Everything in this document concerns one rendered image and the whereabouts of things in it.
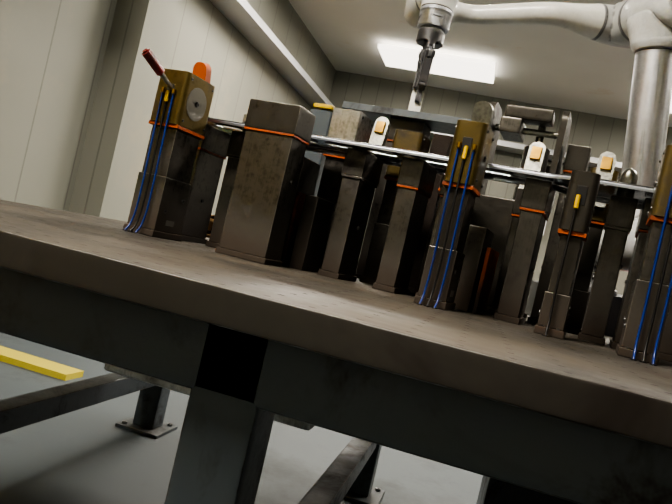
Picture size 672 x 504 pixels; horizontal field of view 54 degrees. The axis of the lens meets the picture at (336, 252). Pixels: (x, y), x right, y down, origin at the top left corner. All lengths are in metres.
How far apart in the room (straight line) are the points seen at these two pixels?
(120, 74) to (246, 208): 2.78
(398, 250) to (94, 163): 2.87
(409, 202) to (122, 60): 2.92
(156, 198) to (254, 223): 0.23
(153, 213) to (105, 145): 2.59
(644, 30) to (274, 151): 1.06
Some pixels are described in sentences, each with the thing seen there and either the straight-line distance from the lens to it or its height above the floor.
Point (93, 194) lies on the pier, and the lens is 4.03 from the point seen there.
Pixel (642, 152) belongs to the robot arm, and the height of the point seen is 1.19.
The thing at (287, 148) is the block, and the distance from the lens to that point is 1.36.
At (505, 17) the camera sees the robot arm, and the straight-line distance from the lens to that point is 2.08.
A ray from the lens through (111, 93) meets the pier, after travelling 4.09.
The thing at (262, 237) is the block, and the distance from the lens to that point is 1.35.
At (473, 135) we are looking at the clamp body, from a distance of 1.24.
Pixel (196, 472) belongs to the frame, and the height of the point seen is 0.50.
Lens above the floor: 0.76
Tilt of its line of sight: level
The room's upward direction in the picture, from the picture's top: 13 degrees clockwise
